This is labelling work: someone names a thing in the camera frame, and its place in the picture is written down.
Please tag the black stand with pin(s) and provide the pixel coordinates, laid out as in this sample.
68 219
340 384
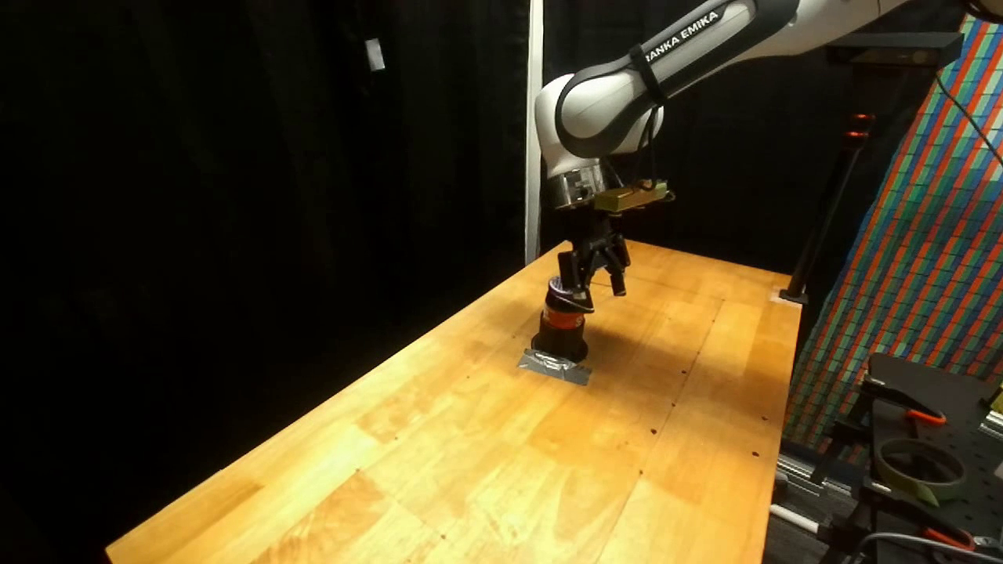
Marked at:
836 189

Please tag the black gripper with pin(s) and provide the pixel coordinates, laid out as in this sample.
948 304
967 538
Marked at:
594 234

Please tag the white vertical pole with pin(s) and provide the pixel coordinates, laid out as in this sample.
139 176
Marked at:
534 127

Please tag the grey square plate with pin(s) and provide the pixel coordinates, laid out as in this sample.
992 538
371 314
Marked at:
551 368

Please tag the gold wrist camera mount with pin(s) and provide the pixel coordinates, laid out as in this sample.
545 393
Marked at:
634 194

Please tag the colourful striped panel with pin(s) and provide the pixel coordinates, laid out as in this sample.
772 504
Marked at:
920 262

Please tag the grey tape roll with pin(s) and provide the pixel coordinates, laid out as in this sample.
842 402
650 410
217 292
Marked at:
921 471

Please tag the orange and black object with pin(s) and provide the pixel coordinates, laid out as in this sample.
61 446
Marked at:
559 337

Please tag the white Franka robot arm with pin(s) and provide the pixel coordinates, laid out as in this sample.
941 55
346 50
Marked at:
646 73

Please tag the aluminium rail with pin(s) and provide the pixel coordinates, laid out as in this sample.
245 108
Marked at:
816 491

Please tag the white tag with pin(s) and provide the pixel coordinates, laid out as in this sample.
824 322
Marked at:
374 55

